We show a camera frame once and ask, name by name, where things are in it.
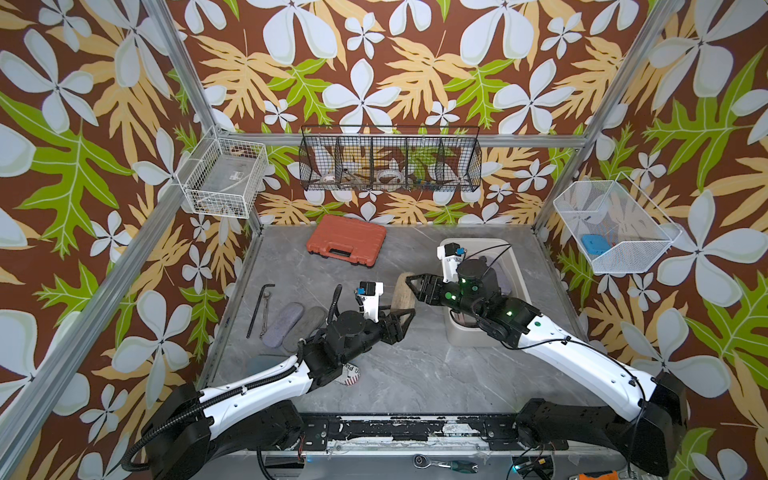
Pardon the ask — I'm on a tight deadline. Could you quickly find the red plastic tool case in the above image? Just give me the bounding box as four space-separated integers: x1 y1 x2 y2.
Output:
306 215 387 268

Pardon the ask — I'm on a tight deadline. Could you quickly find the black wire basket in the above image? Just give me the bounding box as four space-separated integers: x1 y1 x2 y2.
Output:
297 124 482 192

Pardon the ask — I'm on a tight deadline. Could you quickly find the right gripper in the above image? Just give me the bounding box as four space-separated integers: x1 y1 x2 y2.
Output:
405 273 487 324

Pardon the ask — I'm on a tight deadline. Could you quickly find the white mesh basket right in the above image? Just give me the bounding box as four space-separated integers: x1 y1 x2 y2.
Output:
554 174 682 276

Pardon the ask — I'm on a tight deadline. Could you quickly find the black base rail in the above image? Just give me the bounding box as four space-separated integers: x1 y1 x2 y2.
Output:
266 412 532 452

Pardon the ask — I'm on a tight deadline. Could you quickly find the blue object in basket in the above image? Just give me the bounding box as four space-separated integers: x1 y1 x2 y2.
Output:
581 234 613 257

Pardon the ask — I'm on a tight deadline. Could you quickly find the flag print glasses case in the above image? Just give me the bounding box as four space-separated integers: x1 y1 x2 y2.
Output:
335 363 360 386

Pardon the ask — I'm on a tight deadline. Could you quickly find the dark grey glasses case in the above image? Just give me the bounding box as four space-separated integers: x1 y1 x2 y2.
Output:
281 306 328 355

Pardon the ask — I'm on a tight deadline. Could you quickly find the ratchet wrench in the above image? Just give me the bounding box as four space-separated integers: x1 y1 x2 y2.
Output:
413 455 479 474

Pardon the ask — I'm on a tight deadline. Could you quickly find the cream plastic storage box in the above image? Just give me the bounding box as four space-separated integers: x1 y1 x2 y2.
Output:
437 237 531 348

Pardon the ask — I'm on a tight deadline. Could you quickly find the tan glasses case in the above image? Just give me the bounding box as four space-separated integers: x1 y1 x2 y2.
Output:
391 272 416 310

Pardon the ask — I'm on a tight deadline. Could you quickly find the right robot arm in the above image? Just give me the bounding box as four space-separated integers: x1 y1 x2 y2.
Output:
405 243 688 477

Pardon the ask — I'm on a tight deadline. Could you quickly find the black hex key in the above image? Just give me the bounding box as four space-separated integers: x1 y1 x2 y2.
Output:
246 283 277 340

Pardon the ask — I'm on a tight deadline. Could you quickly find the white wire basket left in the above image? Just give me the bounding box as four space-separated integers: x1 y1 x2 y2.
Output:
176 128 269 219

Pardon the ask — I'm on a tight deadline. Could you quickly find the slate blue glasses case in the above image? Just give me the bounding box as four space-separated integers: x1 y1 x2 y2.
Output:
246 355 286 376

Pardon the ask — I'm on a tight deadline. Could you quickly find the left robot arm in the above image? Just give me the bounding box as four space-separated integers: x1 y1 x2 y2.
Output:
120 282 415 479

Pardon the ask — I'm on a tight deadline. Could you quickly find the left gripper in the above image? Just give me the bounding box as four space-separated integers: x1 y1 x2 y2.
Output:
336 302 412 366

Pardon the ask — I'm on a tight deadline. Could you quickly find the purple glasses case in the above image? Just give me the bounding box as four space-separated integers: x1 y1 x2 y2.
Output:
262 302 305 349

